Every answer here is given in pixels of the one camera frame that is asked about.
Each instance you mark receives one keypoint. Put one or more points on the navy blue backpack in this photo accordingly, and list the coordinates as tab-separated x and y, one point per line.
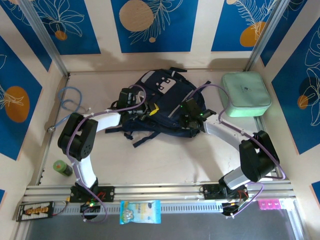
172	100

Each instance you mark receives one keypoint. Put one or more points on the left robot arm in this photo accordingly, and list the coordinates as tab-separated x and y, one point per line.
77	137

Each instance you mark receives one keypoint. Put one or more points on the mint green storage case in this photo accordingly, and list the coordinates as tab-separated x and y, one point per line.
245	87

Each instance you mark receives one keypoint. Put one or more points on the blue stethoscope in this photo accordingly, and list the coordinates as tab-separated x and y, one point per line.
51	129

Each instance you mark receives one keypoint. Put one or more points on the green can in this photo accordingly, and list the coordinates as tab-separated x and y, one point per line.
62	168

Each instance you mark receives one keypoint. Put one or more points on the blue snack packet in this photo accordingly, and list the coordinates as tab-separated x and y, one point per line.
140	212

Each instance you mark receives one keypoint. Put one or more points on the dark grey panel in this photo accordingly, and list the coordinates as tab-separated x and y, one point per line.
200	227

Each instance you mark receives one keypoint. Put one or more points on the pink pill box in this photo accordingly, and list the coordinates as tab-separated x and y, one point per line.
268	204

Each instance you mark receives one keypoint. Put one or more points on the black power distribution board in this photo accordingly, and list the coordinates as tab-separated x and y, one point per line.
35	211

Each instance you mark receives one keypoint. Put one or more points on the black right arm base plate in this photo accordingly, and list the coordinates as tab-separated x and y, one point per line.
210	191

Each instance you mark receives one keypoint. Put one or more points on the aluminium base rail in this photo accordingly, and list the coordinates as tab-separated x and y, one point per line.
162	191

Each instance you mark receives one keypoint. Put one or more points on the blue floral wall panel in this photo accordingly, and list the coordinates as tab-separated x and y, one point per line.
2	197
317	191
292	17
300	125
175	30
230	25
75	37
20	140
25	30

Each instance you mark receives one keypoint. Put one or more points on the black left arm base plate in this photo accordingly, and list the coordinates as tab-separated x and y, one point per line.
108	193

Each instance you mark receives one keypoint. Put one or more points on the aluminium frame post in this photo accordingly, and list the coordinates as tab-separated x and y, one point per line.
266	32
43	32

